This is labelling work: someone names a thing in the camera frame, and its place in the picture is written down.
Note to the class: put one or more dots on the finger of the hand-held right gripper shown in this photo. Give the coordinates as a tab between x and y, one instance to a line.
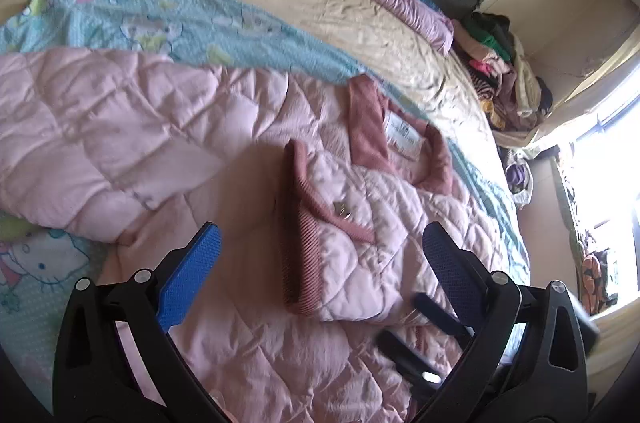
437	310
407	355

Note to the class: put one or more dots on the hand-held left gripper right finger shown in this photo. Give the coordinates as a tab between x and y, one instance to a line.
450	270

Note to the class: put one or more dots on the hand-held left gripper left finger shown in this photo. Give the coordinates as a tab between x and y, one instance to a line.
192	273

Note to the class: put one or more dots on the pink quilted jacket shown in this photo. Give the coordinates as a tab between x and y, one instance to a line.
150	128

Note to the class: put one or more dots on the pile of mixed clothes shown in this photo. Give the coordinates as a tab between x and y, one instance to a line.
495	63

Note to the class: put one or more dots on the orange patterned cloth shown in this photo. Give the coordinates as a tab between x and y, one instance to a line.
594	278

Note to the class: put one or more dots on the white bag with purple cloth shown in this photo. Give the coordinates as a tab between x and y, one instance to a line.
520	178

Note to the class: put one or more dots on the window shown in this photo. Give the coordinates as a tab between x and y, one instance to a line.
610	183

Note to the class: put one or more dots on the cream curtain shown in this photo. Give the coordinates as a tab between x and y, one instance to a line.
595	88

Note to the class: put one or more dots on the teal cartoon printed blanket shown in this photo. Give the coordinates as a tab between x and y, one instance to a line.
125	13

